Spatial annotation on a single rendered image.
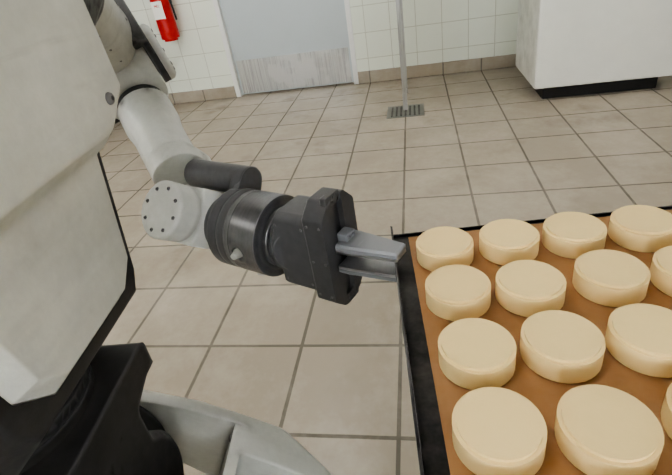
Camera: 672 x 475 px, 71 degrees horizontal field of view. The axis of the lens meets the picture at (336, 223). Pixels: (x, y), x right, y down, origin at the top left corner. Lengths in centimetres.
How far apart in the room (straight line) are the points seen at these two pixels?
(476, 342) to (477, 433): 7
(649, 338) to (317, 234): 26
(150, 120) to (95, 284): 37
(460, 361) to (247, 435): 22
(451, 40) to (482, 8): 31
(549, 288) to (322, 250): 19
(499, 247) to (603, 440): 18
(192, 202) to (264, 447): 25
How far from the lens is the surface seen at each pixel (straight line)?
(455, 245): 42
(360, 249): 42
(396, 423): 127
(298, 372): 141
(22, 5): 28
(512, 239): 43
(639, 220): 47
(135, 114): 66
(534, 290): 38
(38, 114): 27
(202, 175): 57
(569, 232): 44
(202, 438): 49
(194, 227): 53
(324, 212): 41
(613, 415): 31
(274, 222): 45
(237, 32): 431
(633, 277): 40
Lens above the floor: 103
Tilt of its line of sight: 30 degrees down
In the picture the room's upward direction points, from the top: 9 degrees counter-clockwise
